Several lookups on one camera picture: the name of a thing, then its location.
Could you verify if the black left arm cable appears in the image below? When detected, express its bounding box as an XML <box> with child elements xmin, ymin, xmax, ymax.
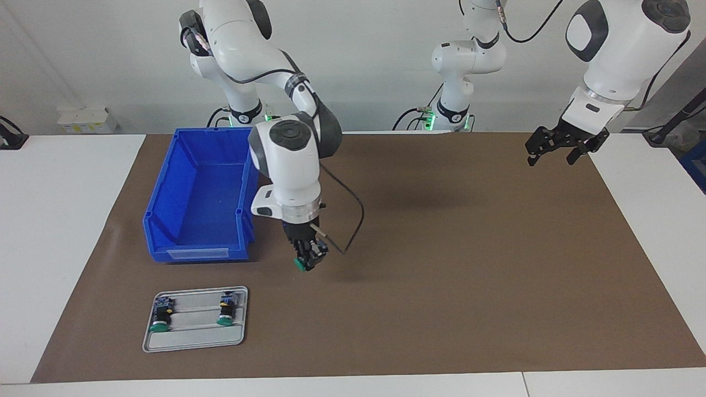
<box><xmin>495</xmin><ymin>0</ymin><xmax>692</xmax><ymax>112</ymax></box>

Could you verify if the grey metal tray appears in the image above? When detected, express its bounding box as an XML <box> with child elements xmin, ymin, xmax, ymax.
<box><xmin>142</xmin><ymin>286</ymin><xmax>249</xmax><ymax>353</ymax></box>

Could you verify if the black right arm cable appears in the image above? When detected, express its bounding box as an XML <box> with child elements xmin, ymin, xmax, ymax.
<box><xmin>309</xmin><ymin>163</ymin><xmax>365</xmax><ymax>255</ymax></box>

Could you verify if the white wall socket box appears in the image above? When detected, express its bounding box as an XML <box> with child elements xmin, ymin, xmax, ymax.
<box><xmin>56</xmin><ymin>106</ymin><xmax>119</xmax><ymax>135</ymax></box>

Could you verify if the black left base cable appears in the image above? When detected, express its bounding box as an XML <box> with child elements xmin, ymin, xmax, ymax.
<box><xmin>392</xmin><ymin>83</ymin><xmax>445</xmax><ymax>132</ymax></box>

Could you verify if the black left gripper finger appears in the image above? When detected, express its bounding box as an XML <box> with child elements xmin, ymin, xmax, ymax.
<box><xmin>566</xmin><ymin>137</ymin><xmax>607</xmax><ymax>165</ymax></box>
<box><xmin>525</xmin><ymin>127</ymin><xmax>555</xmax><ymax>167</ymax></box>

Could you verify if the blue plastic storage bin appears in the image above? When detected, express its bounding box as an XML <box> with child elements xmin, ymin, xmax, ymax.
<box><xmin>142</xmin><ymin>127</ymin><xmax>261</xmax><ymax>263</ymax></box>

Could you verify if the black tripod leg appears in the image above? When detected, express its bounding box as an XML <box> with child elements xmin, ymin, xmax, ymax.
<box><xmin>642</xmin><ymin>85</ymin><xmax>706</xmax><ymax>147</ymax></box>

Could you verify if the black table clamp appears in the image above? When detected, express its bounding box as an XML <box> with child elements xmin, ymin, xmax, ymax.
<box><xmin>0</xmin><ymin>115</ymin><xmax>30</xmax><ymax>151</ymax></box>

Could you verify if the blue crate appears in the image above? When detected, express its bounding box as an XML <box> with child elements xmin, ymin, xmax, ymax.
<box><xmin>679</xmin><ymin>140</ymin><xmax>706</xmax><ymax>195</ymax></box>

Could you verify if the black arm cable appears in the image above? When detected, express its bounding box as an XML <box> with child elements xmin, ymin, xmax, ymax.
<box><xmin>495</xmin><ymin>0</ymin><xmax>692</xmax><ymax>112</ymax></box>
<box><xmin>309</xmin><ymin>163</ymin><xmax>365</xmax><ymax>255</ymax></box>

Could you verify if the brown table mat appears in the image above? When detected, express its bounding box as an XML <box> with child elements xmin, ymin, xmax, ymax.
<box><xmin>30</xmin><ymin>131</ymin><xmax>706</xmax><ymax>384</ymax></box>

